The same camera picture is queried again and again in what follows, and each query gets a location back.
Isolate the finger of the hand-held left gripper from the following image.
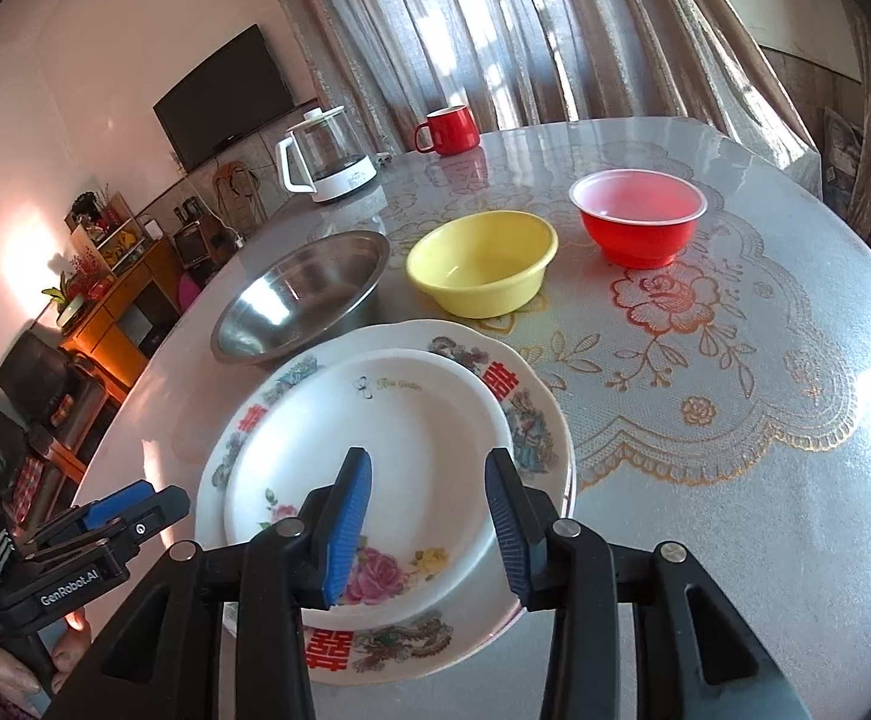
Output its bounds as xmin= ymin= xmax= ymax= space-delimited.
xmin=30 ymin=481 xmax=157 ymax=541
xmin=94 ymin=486 xmax=192 ymax=554

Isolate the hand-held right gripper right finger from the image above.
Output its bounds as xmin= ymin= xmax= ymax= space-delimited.
xmin=484 ymin=448 xmax=815 ymax=720

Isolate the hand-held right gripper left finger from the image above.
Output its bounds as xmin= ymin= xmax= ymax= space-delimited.
xmin=45 ymin=446 xmax=374 ymax=720

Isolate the white plate with rose print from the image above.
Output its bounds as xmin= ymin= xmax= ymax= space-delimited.
xmin=223 ymin=349 xmax=515 ymax=631

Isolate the white plate with red characters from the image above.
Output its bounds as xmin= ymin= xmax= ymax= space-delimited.
xmin=195 ymin=319 xmax=575 ymax=687

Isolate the stainless steel bowl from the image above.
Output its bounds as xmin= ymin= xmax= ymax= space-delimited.
xmin=210 ymin=230 xmax=391 ymax=365

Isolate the yellow plastic bowl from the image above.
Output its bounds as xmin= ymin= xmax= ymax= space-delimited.
xmin=406 ymin=210 xmax=558 ymax=318

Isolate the red plastic bowl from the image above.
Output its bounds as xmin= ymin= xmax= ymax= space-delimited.
xmin=568 ymin=169 xmax=708 ymax=269

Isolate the person's left hand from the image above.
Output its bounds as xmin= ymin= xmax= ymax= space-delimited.
xmin=0 ymin=606 xmax=95 ymax=719

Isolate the black leather wooden armchair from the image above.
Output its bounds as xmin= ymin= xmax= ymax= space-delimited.
xmin=0 ymin=326 xmax=117 ymax=533

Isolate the orange wooden cabinet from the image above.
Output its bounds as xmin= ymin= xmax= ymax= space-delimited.
xmin=60 ymin=240 xmax=185 ymax=402

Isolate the potted green plant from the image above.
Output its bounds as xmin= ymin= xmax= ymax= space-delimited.
xmin=41 ymin=274 xmax=87 ymax=329

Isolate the brown speaker box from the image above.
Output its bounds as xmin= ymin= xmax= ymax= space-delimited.
xmin=172 ymin=221 xmax=211 ymax=268

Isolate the wooden display shelf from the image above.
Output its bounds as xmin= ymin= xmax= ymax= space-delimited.
xmin=67 ymin=191 xmax=143 ymax=271

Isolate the brown wooden chair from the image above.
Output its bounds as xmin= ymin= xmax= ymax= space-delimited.
xmin=210 ymin=161 xmax=267 ymax=241

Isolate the white glass electric kettle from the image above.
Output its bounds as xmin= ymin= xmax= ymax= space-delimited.
xmin=276 ymin=105 xmax=380 ymax=203

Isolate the red mug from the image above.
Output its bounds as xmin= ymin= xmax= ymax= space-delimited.
xmin=414 ymin=105 xmax=480 ymax=157

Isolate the black flat television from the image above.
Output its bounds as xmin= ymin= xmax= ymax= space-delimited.
xmin=153 ymin=24 xmax=295 ymax=173

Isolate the wide sheer curtain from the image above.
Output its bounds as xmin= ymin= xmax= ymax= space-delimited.
xmin=251 ymin=0 xmax=819 ymax=166

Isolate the patterned cushion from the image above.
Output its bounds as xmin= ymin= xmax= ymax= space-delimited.
xmin=821 ymin=106 xmax=869 ymax=181

